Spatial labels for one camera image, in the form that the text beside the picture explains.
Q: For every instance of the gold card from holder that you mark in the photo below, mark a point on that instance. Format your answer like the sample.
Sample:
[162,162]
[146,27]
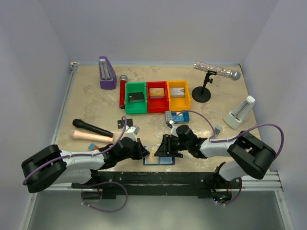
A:
[152,159]

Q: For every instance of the black microphone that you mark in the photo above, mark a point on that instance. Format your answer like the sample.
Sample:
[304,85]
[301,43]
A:
[78,123]

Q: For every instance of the green plastic bin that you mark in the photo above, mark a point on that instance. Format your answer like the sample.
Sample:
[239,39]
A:
[135,108]

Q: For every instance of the blue grey lego block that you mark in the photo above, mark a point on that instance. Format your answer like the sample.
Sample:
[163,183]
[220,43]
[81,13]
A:
[182,118]

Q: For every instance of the yellow plastic bin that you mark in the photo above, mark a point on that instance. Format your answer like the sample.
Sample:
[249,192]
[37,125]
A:
[179,104]

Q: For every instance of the pink microphone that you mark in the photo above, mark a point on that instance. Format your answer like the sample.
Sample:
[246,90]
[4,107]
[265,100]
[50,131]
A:
[75,134]

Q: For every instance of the navy blue card holder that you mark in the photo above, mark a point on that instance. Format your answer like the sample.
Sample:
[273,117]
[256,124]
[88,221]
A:
[162,160]

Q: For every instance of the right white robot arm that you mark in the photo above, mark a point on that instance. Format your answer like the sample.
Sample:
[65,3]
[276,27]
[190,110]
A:
[250,155]

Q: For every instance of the purple metronome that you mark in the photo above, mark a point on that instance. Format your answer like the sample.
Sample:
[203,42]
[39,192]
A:
[108,79]

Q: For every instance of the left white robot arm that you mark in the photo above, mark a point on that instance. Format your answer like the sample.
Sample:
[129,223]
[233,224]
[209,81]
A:
[54,166]

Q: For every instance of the red microphone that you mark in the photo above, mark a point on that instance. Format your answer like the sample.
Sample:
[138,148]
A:
[123,80]

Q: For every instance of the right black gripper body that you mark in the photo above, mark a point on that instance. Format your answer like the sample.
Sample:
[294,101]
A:
[175,144]

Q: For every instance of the silver credit card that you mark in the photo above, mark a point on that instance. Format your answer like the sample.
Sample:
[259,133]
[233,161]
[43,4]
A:
[177,92]

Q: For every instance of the red plastic bin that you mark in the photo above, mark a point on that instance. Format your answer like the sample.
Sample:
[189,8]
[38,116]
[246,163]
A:
[157,105]

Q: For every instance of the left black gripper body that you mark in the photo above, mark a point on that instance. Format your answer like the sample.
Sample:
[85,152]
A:
[135,153]

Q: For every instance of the small grey block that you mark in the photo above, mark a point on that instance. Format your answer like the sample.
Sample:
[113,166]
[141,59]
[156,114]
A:
[218,130]

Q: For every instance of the gold credit card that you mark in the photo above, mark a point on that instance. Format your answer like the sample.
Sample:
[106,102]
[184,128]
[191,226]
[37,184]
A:
[156,93]

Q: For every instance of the glitter silver microphone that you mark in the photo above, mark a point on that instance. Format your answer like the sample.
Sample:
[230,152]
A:
[232,74]

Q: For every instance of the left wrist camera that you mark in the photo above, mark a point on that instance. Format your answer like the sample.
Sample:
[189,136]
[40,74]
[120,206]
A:
[131,132]

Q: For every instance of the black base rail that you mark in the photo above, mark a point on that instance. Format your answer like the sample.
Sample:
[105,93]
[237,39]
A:
[199,184]

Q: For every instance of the black credit card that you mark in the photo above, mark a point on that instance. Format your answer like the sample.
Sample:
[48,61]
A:
[136,97]

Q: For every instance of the white metronome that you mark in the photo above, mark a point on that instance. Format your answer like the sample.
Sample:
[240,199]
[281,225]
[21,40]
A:
[237,116]

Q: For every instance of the black microphone stand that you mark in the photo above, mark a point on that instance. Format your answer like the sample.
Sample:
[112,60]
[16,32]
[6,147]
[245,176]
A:
[201,94]

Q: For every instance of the orange blue toy block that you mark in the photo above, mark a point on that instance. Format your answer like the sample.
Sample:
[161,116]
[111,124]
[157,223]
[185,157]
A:
[93,147]

